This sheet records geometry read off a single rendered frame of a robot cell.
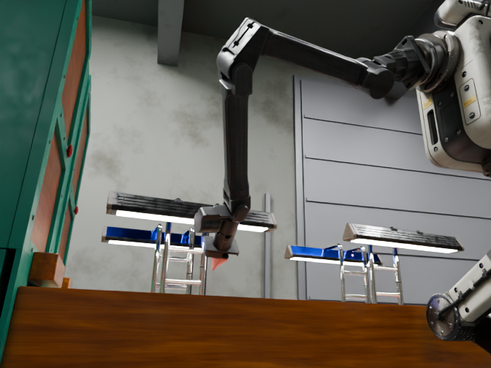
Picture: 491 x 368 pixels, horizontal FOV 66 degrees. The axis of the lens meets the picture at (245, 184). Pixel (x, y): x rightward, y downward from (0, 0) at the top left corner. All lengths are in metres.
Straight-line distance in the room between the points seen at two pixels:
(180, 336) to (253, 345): 0.19
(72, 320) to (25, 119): 0.49
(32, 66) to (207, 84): 2.98
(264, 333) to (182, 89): 3.14
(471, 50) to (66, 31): 1.05
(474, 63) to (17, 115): 1.11
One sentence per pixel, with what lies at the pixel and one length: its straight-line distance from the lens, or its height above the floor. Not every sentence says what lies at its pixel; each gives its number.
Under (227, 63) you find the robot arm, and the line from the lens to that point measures 0.84.
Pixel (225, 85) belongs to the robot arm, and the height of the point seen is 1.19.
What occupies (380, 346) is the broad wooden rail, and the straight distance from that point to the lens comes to 1.29.
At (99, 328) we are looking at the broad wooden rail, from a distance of 1.00.
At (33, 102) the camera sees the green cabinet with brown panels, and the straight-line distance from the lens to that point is 1.10.
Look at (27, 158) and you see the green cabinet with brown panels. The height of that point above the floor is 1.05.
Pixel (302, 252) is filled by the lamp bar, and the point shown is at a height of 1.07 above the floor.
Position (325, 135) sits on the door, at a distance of 4.04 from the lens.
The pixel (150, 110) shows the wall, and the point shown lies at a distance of 3.80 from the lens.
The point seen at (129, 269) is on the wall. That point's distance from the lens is 3.33.
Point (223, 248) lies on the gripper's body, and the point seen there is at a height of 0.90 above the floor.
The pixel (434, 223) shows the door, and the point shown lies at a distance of 4.34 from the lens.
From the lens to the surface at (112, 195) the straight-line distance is 1.37.
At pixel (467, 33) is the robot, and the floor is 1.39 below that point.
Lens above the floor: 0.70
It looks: 20 degrees up
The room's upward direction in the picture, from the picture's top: 2 degrees clockwise
